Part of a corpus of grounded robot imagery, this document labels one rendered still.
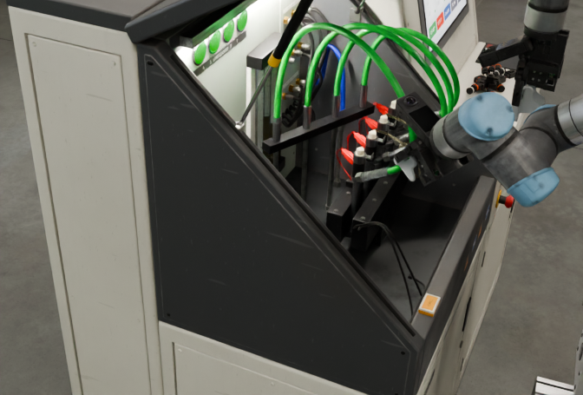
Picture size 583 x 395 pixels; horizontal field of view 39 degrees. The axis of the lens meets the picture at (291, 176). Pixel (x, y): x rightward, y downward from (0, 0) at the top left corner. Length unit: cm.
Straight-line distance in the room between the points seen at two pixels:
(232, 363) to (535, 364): 144
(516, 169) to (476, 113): 11
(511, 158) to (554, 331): 188
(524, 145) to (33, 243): 246
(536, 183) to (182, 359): 93
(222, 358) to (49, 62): 71
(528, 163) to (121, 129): 75
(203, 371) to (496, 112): 93
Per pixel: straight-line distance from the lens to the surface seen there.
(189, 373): 191
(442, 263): 179
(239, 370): 182
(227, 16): 162
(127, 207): 169
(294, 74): 209
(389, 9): 203
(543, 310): 322
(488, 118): 128
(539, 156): 134
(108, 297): 189
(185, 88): 146
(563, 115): 140
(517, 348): 304
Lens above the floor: 205
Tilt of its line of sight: 33 degrees down
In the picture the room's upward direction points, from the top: 2 degrees clockwise
